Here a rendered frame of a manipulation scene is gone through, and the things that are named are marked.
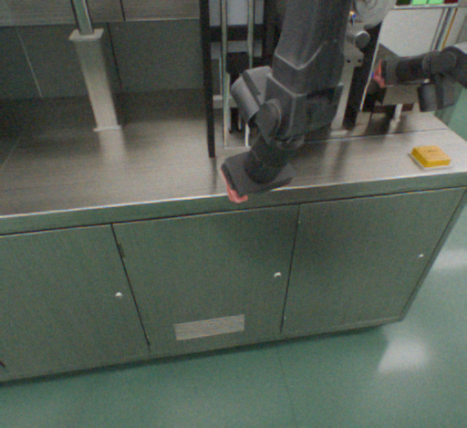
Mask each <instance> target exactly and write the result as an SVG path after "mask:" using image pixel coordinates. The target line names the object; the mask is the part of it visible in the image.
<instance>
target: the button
mask: <svg viewBox="0 0 467 428"><path fill-rule="evenodd" d="M411 155H412V156H414V157H415V158H416V159H417V160H418V161H419V162H420V163H421V164H422V165H423V166H424V168H434V166H443V165H450V162H451V157H450V156H449V155H448V154H446V153H444V152H443V151H442V149H441V148H440V147H439V146H438V145H430V146H419V147H414V149H412V152H411Z"/></svg>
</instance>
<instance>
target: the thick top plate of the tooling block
mask: <svg viewBox="0 0 467 428"><path fill-rule="evenodd" d="M390 57H400V56H397V55H396V54H394V52H393V51H392V50H390V49H389V48H387V47H385V46H384V45H381V44H380V43H379V45H378V49H377V54H376V57H375V61H374V66H373V70H372V72H373V73H375V71H376V70H377V67H378V64H379V61H380V60H381V59H384V58H390ZM417 87H420V84H416V85H402V87H393V85H389V87H388V88H380V87H379V84H378V85H377V89H376V92H375V93H370V94H371V95H372V96H373V97H374V98H375V99H376V100H377V101H378V102H379V104H380V105H382V106H388V105H400V104H414V103H419V99H418V92H417Z"/></svg>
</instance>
